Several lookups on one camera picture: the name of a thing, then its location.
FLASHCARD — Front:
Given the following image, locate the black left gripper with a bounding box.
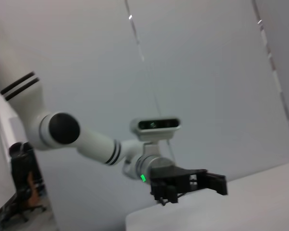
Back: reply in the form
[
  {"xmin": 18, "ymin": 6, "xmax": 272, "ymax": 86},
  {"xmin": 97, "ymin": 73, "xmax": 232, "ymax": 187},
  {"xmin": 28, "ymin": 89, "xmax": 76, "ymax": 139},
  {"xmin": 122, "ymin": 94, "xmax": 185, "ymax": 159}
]
[{"xmin": 149, "ymin": 166, "xmax": 228, "ymax": 205}]

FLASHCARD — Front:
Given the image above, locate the black office chair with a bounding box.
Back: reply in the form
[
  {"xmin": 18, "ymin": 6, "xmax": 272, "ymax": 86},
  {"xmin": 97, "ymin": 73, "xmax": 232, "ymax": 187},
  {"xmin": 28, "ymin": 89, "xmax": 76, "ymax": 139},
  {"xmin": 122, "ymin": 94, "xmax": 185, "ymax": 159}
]
[{"xmin": 7, "ymin": 141, "xmax": 48, "ymax": 222}]

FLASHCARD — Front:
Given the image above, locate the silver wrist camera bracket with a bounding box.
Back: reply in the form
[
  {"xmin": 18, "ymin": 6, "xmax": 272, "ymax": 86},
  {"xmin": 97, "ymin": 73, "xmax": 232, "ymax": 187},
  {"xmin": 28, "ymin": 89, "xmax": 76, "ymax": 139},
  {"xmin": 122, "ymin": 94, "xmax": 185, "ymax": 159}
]
[{"xmin": 139, "ymin": 139, "xmax": 161, "ymax": 161}]

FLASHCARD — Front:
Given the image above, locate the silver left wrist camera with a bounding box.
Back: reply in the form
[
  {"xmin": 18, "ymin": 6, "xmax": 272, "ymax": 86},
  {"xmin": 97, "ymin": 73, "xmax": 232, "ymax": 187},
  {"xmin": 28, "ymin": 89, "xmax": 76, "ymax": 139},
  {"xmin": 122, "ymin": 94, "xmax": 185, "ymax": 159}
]
[{"xmin": 130, "ymin": 116, "xmax": 181, "ymax": 141}]

